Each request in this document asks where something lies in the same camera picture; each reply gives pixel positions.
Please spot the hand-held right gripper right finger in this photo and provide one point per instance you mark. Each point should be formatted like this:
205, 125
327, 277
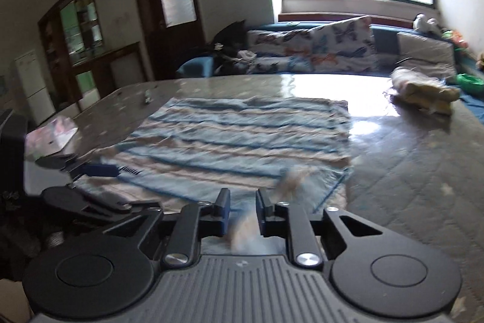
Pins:
260, 209

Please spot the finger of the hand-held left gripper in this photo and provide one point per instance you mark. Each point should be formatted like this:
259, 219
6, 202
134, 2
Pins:
83, 200
100, 170

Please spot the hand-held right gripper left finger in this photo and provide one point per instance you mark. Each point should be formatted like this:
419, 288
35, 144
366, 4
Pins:
225, 211

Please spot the blue striped shirt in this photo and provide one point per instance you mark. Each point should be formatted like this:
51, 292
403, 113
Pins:
245, 133

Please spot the pink plastic bag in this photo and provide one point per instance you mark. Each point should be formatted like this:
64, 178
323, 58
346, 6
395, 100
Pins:
56, 132

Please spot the white fridge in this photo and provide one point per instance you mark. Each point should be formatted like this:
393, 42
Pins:
36, 88

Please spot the black marker pen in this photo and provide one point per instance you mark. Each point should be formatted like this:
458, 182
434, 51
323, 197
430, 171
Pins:
146, 98

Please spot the dark wooden glass cabinet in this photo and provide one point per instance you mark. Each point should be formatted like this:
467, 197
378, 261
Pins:
113, 54

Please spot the dark brown door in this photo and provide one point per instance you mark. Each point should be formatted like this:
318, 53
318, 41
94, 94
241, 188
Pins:
151, 43

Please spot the black white garment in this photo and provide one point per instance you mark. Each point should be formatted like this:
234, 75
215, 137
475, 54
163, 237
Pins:
223, 62

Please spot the grey quilted star table cover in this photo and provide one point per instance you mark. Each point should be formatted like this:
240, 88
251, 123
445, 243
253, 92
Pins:
408, 171

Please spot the black backpack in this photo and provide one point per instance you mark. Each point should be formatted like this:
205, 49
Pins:
230, 37

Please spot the large butterfly print pillow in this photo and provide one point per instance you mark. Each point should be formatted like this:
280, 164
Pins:
344, 39

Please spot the folded yellow cloth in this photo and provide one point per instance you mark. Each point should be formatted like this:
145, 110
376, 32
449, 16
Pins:
419, 84

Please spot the blue sofa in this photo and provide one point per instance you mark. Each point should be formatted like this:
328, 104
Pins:
385, 39

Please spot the grey white pillow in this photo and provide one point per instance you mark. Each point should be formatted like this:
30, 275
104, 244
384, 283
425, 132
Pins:
423, 50

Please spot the green plastic bowl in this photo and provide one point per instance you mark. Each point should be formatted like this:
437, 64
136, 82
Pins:
470, 81

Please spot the panda plush toy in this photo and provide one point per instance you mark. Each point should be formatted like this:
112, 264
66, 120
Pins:
425, 23

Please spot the orange plush toy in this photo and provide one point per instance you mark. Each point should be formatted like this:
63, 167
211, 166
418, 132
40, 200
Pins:
455, 37

